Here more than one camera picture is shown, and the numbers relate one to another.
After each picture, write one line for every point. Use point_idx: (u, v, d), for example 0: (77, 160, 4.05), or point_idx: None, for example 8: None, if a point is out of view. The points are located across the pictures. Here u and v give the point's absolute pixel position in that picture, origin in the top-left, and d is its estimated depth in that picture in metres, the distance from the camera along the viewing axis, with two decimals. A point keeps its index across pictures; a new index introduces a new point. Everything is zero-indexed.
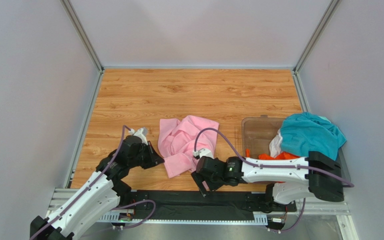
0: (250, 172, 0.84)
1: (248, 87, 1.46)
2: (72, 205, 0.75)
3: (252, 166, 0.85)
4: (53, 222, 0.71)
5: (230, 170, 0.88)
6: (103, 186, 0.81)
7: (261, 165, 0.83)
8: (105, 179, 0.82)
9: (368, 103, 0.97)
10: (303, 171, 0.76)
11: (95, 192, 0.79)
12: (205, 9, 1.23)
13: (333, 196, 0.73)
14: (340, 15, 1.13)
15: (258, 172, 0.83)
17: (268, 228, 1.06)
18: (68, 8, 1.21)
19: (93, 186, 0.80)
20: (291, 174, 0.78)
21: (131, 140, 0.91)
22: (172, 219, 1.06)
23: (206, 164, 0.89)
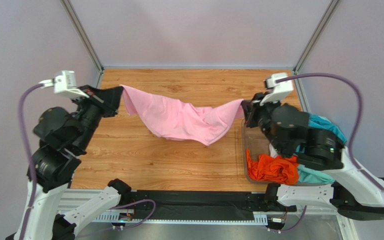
0: (349, 171, 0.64)
1: (248, 87, 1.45)
2: (25, 231, 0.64)
3: (355, 165, 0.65)
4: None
5: (331, 151, 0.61)
6: (46, 200, 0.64)
7: (362, 169, 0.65)
8: (42, 192, 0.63)
9: (368, 103, 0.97)
10: None
11: (42, 207, 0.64)
12: (205, 9, 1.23)
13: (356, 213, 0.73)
14: (341, 15, 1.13)
15: (352, 173, 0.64)
17: (268, 229, 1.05)
18: (68, 8, 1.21)
19: (35, 203, 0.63)
20: (378, 194, 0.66)
21: (47, 123, 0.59)
22: (172, 219, 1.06)
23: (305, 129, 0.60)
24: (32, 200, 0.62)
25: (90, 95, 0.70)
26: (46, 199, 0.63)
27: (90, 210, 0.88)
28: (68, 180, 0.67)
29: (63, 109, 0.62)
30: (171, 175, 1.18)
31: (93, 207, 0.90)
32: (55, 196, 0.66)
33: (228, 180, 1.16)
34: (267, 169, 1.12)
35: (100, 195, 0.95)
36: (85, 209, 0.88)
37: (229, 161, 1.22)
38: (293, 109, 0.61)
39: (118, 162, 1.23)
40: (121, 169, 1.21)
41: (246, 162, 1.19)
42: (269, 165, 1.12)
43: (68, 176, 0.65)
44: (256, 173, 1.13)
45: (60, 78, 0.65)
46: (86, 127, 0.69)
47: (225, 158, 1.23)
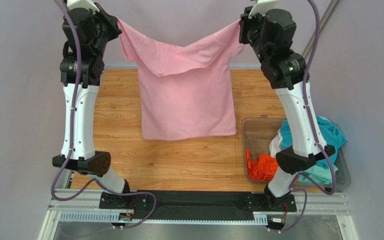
0: (293, 99, 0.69)
1: (248, 87, 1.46)
2: (74, 133, 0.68)
3: (303, 94, 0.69)
4: (71, 155, 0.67)
5: (290, 69, 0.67)
6: (87, 99, 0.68)
7: (307, 106, 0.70)
8: (82, 89, 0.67)
9: (367, 102, 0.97)
10: (314, 149, 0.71)
11: (83, 108, 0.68)
12: (206, 9, 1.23)
13: (287, 167, 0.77)
14: (340, 16, 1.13)
15: (294, 98, 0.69)
17: (268, 229, 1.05)
18: None
19: (77, 103, 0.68)
20: (308, 140, 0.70)
21: (72, 16, 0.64)
22: (172, 219, 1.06)
23: (283, 35, 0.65)
24: (75, 97, 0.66)
25: (98, 9, 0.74)
26: (87, 97, 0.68)
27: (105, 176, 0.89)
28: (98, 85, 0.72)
29: (82, 11, 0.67)
30: (171, 175, 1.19)
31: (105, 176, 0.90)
32: (92, 96, 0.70)
33: (228, 179, 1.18)
34: (267, 169, 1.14)
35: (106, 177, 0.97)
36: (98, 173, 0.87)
37: (229, 161, 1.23)
38: (284, 13, 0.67)
39: (117, 162, 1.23)
40: (121, 169, 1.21)
41: (246, 162, 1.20)
42: (269, 165, 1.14)
43: (98, 75, 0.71)
44: (256, 173, 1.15)
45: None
46: (101, 35, 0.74)
47: (225, 158, 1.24)
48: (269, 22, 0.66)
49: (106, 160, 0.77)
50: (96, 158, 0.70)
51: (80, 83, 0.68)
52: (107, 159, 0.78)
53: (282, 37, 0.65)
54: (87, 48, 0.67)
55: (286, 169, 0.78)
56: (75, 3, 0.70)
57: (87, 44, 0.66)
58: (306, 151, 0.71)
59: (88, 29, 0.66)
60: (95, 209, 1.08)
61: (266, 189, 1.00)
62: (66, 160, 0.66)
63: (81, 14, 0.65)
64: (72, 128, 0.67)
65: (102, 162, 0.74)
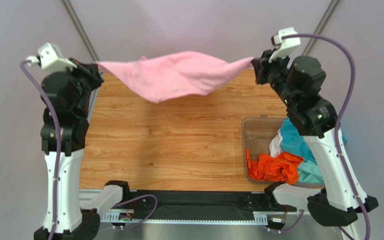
0: (325, 147, 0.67)
1: (248, 87, 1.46)
2: (57, 205, 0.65)
3: (336, 143, 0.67)
4: (55, 228, 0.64)
5: (319, 117, 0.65)
6: (70, 167, 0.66)
7: (341, 155, 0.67)
8: (66, 156, 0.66)
9: (368, 102, 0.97)
10: (353, 203, 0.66)
11: (67, 176, 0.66)
12: (205, 9, 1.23)
13: (322, 219, 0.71)
14: (341, 15, 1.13)
15: (326, 146, 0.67)
17: (268, 229, 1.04)
18: (68, 8, 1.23)
19: (60, 172, 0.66)
20: (345, 192, 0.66)
21: (48, 86, 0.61)
22: (172, 219, 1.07)
23: (312, 85, 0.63)
24: (59, 166, 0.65)
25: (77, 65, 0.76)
26: (70, 164, 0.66)
27: (104, 199, 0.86)
28: (83, 146, 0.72)
29: (60, 73, 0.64)
30: (171, 175, 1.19)
31: (105, 197, 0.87)
32: (77, 160, 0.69)
33: (228, 180, 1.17)
34: (267, 169, 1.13)
35: (105, 189, 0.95)
36: (97, 201, 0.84)
37: (229, 161, 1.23)
38: (316, 62, 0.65)
39: (118, 162, 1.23)
40: (121, 169, 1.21)
41: (246, 162, 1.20)
42: (269, 165, 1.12)
43: (82, 137, 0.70)
44: (255, 173, 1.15)
45: (46, 49, 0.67)
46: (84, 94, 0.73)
47: (225, 158, 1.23)
48: (297, 71, 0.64)
49: (93, 222, 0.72)
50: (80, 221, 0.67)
51: (62, 150, 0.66)
52: (95, 220, 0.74)
53: (312, 87, 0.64)
54: (69, 113, 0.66)
55: (322, 221, 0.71)
56: (57, 62, 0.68)
57: (69, 110, 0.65)
58: (345, 205, 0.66)
59: (71, 93, 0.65)
60: None
61: (267, 190, 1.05)
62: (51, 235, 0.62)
63: (63, 79, 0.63)
64: (55, 200, 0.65)
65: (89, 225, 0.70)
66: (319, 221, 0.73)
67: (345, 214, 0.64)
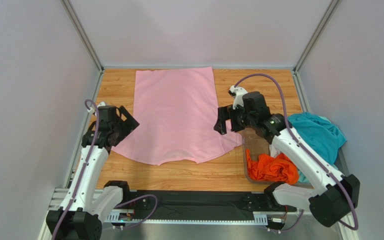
0: (285, 141, 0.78)
1: (248, 87, 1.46)
2: (79, 185, 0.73)
3: (293, 137, 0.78)
4: (70, 206, 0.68)
5: (272, 122, 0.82)
6: (99, 156, 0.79)
7: (300, 144, 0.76)
8: (98, 148, 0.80)
9: (368, 102, 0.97)
10: (329, 180, 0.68)
11: (95, 164, 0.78)
12: (205, 9, 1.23)
13: (326, 217, 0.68)
14: (340, 15, 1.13)
15: (286, 143, 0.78)
17: (268, 229, 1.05)
18: (68, 7, 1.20)
19: (90, 159, 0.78)
20: (318, 172, 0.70)
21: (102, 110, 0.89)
22: (172, 219, 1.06)
23: (256, 103, 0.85)
24: (90, 153, 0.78)
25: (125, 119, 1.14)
26: (100, 154, 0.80)
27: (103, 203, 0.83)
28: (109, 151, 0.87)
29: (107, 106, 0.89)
30: (170, 175, 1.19)
31: (103, 201, 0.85)
32: (103, 157, 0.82)
33: (228, 180, 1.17)
34: (267, 169, 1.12)
35: (104, 191, 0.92)
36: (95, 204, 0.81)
37: (229, 161, 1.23)
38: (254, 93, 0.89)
39: (118, 162, 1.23)
40: (121, 169, 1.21)
41: (246, 162, 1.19)
42: (269, 165, 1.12)
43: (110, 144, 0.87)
44: (255, 173, 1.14)
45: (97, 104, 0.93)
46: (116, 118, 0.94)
47: (225, 158, 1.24)
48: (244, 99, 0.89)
49: (97, 226, 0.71)
50: (87, 214, 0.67)
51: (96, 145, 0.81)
52: (98, 227, 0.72)
53: (257, 105, 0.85)
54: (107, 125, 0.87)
55: (325, 220, 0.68)
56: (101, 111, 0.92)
57: (109, 123, 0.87)
58: (323, 184, 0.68)
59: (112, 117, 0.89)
60: None
61: (266, 191, 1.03)
62: (65, 212, 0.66)
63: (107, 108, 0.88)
64: (79, 180, 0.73)
65: (93, 225, 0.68)
66: (324, 221, 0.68)
67: (326, 192, 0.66)
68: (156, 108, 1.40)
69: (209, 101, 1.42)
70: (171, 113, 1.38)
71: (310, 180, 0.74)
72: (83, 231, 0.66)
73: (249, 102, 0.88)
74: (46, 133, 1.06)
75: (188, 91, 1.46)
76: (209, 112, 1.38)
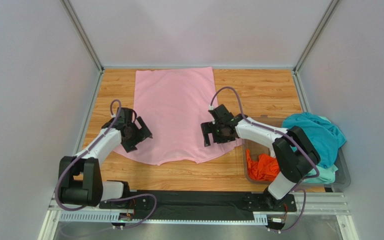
0: (243, 126, 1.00)
1: (248, 87, 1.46)
2: (94, 145, 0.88)
3: (248, 121, 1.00)
4: (84, 155, 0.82)
5: (232, 120, 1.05)
6: (114, 134, 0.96)
7: (253, 123, 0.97)
8: (113, 131, 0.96)
9: (368, 102, 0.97)
10: (277, 135, 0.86)
11: (110, 137, 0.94)
12: (205, 9, 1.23)
13: (291, 170, 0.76)
14: (341, 15, 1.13)
15: (245, 128, 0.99)
17: (268, 229, 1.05)
18: (68, 7, 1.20)
19: (107, 134, 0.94)
20: (268, 135, 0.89)
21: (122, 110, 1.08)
22: (171, 219, 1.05)
23: (218, 112, 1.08)
24: (108, 129, 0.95)
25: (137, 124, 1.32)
26: (116, 132, 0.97)
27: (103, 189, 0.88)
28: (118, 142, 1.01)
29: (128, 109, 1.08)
30: (170, 175, 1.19)
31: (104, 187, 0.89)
32: (116, 138, 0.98)
33: (228, 180, 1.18)
34: (267, 169, 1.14)
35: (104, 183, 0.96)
36: None
37: (229, 161, 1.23)
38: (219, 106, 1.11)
39: (118, 162, 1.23)
40: (121, 169, 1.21)
41: (246, 162, 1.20)
42: (270, 165, 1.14)
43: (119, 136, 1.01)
44: (256, 173, 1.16)
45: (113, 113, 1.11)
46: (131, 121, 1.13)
47: (225, 158, 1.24)
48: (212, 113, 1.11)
49: (98, 187, 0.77)
50: (97, 162, 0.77)
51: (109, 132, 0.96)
52: (98, 189, 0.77)
53: (220, 113, 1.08)
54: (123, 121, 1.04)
55: (291, 172, 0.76)
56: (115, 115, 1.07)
57: (125, 121, 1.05)
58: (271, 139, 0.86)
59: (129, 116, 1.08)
60: (95, 209, 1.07)
61: (266, 191, 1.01)
62: (76, 158, 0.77)
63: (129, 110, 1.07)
64: (96, 142, 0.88)
65: (97, 176, 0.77)
66: (291, 175, 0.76)
67: (275, 144, 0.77)
68: (156, 108, 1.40)
69: (209, 101, 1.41)
70: (172, 112, 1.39)
71: (269, 145, 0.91)
72: (86, 177, 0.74)
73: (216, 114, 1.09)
74: (46, 132, 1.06)
75: (188, 90, 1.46)
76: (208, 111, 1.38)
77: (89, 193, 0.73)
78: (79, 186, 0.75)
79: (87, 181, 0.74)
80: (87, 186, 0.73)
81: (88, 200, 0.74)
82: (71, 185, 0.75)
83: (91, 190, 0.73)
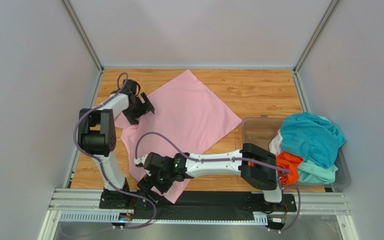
0: (192, 167, 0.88)
1: (248, 87, 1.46)
2: (107, 102, 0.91)
3: (195, 161, 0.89)
4: (99, 107, 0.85)
5: (176, 166, 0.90)
6: (124, 97, 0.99)
7: (202, 159, 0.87)
8: (122, 94, 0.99)
9: (368, 102, 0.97)
10: (237, 163, 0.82)
11: (120, 99, 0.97)
12: (204, 9, 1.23)
13: (266, 185, 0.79)
14: (340, 15, 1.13)
15: (192, 171, 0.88)
17: (268, 228, 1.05)
18: (68, 7, 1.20)
19: (117, 95, 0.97)
20: (227, 166, 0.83)
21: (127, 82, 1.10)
22: (172, 219, 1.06)
23: (154, 164, 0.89)
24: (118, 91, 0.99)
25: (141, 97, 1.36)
26: (124, 96, 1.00)
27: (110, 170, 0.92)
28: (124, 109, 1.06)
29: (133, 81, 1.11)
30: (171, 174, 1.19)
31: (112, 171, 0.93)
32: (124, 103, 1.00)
33: (228, 179, 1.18)
34: None
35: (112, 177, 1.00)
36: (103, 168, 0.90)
37: None
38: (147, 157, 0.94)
39: (118, 162, 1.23)
40: (121, 169, 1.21)
41: None
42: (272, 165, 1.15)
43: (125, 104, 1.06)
44: None
45: None
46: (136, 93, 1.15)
47: None
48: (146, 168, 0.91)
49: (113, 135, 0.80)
50: (112, 113, 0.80)
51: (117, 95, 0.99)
52: (113, 137, 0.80)
53: (157, 164, 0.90)
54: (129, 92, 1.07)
55: (267, 186, 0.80)
56: None
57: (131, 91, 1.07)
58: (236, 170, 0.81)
59: (134, 88, 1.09)
60: (95, 209, 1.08)
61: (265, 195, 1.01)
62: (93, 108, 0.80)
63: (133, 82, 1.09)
64: (108, 100, 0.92)
65: (113, 125, 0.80)
66: (268, 186, 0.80)
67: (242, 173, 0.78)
68: (158, 108, 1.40)
69: (211, 101, 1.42)
70: (174, 110, 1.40)
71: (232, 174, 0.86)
72: (103, 124, 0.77)
73: (154, 167, 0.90)
74: (46, 132, 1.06)
75: (188, 91, 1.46)
76: (211, 111, 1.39)
77: (106, 138, 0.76)
78: (97, 133, 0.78)
79: (105, 128, 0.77)
80: (104, 132, 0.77)
81: (105, 144, 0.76)
82: (89, 133, 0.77)
83: (108, 134, 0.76)
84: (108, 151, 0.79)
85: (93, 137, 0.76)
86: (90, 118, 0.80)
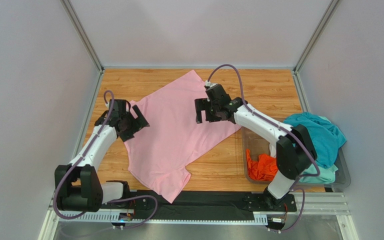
0: (242, 113, 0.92)
1: (248, 87, 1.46)
2: (89, 149, 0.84)
3: (248, 110, 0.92)
4: (78, 163, 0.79)
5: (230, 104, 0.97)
6: (109, 132, 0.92)
7: (255, 112, 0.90)
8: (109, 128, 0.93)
9: (367, 102, 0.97)
10: (281, 132, 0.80)
11: (104, 137, 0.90)
12: (205, 10, 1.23)
13: (289, 168, 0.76)
14: (340, 16, 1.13)
15: (244, 116, 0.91)
17: (268, 228, 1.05)
18: (68, 8, 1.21)
19: (101, 133, 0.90)
20: (271, 130, 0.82)
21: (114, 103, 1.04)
22: (172, 219, 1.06)
23: (215, 90, 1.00)
24: (102, 128, 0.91)
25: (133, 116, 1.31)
26: (110, 130, 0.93)
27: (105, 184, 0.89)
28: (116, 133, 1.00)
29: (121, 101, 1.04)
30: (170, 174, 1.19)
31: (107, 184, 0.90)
32: (111, 136, 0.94)
33: (228, 180, 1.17)
34: (267, 169, 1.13)
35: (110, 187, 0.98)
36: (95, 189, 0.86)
37: (229, 161, 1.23)
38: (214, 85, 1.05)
39: (118, 162, 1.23)
40: (121, 169, 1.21)
41: (246, 162, 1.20)
42: (270, 165, 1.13)
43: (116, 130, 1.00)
44: (256, 173, 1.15)
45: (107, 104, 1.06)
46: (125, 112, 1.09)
47: (225, 158, 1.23)
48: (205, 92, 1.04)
49: (98, 193, 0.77)
50: (93, 171, 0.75)
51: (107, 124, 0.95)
52: (98, 193, 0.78)
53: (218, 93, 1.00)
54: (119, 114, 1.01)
55: (288, 170, 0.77)
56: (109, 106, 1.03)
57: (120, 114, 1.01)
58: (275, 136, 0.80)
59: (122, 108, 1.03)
60: None
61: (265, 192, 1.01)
62: (71, 167, 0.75)
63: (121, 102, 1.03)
64: (89, 146, 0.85)
65: (95, 184, 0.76)
66: (288, 172, 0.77)
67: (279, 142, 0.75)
68: (159, 108, 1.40)
69: None
70: (175, 109, 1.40)
71: (269, 140, 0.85)
72: (83, 187, 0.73)
73: (212, 95, 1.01)
74: (46, 132, 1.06)
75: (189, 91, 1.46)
76: None
77: (88, 201, 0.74)
78: (79, 192, 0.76)
79: (86, 189, 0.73)
80: (85, 195, 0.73)
81: (88, 206, 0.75)
82: (70, 194, 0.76)
83: (90, 199, 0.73)
84: (94, 209, 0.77)
85: (74, 200, 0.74)
86: (70, 175, 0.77)
